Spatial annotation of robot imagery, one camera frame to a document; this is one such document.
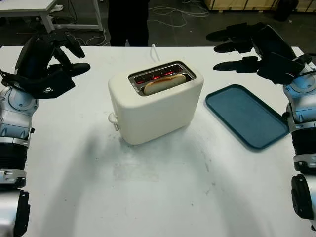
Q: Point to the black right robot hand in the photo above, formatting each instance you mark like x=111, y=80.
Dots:
x=271, y=39

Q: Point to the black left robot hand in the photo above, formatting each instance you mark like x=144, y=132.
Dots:
x=29, y=58

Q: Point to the slice of toast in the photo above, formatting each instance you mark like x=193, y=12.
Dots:
x=163, y=84

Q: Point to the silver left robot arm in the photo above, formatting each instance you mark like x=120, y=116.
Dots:
x=16, y=111

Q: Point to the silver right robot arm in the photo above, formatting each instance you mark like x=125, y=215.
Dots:
x=302, y=98

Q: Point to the person with beige sweater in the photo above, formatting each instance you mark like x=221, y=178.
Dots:
x=128, y=22

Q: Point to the cream two-slot toaster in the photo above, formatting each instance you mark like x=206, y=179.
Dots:
x=158, y=113

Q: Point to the black bin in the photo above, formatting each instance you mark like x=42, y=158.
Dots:
x=285, y=10

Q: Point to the wooden crate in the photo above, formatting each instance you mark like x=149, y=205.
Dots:
x=237, y=4

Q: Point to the white desk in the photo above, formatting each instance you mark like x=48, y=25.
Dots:
x=24, y=6

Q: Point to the teal plastic tray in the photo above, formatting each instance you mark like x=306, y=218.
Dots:
x=247, y=116

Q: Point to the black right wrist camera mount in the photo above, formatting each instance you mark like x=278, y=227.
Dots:
x=281, y=67

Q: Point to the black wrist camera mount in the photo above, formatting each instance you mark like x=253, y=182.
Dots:
x=281, y=67
x=53, y=86

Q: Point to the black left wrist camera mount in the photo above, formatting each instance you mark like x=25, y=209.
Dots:
x=53, y=86

